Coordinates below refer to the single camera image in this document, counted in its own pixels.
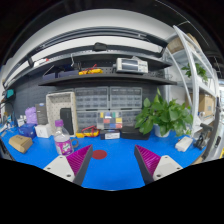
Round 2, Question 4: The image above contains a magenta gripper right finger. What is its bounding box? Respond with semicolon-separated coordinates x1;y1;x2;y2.
134;145;182;185

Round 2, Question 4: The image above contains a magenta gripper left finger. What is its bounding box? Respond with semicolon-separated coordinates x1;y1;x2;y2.
44;145;93;186

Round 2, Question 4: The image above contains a purple-capped plastic water bottle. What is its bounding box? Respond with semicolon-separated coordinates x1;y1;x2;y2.
54;119;73;156

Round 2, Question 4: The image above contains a red round coaster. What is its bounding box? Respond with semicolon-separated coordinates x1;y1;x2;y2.
92;150;107;160

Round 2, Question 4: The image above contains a white power adapter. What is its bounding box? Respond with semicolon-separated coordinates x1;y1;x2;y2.
175;136;193;152

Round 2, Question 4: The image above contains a yellow red multimeter on table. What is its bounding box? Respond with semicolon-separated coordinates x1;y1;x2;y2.
76;126;100;138

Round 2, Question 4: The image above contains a black flat case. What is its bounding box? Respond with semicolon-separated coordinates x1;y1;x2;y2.
121;126;150;140

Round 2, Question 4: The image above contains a black box with label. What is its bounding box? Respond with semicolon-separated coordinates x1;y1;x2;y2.
100;129;120;140

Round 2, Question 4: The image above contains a small white box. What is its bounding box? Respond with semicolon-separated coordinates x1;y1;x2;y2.
35;124;51;138

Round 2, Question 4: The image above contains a green potted plant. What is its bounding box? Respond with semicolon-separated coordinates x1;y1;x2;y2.
135;90;193;137

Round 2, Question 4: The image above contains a black rectangular device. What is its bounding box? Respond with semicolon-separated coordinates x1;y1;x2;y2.
60;108;74;135

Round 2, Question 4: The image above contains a brown cardboard box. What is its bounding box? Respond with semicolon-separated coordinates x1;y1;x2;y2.
9;135;33;153

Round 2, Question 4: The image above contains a colourful parts organiser box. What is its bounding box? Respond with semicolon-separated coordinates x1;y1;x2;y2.
97;111;123;130

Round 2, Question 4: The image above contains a blue box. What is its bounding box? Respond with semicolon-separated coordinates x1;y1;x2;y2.
18;123;36;138

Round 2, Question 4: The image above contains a grey box beside plush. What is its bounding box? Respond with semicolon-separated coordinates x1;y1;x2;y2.
35;103;48;125

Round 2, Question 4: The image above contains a white pegboard tray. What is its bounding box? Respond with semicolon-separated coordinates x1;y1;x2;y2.
46;91;78;137

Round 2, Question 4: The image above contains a grey parts drawer cabinet left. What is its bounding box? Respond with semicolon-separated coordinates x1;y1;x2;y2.
75;87;109;130

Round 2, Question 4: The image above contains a grey parts drawer cabinet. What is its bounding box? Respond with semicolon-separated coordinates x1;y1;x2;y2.
75;87;109;130
110;86;142;126

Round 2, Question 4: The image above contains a purple plush toy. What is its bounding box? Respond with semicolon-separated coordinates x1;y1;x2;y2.
25;107;37;124

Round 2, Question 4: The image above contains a grey parts drawer cabinet right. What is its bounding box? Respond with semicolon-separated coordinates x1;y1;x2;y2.
110;86;142;126

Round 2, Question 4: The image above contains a cardboard box on rack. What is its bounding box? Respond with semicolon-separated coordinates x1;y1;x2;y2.
198;93;215;119

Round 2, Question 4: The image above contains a white metal shelving rack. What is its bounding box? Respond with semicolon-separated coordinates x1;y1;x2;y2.
164;26;219;136

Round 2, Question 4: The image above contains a yellow tool on shelf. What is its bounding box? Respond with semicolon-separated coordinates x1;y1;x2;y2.
78;69;103;75

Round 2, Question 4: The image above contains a small plant on rack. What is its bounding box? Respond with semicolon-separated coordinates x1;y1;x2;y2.
182;63;208;82

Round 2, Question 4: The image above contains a cardboard box top rack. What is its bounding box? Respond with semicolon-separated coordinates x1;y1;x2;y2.
166;32;202;55

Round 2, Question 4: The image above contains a black overhead lamp bar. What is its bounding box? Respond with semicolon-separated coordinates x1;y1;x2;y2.
26;27;170;68

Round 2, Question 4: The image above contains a dark grey wall shelf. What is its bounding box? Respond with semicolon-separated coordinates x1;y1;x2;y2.
39;52;176;86

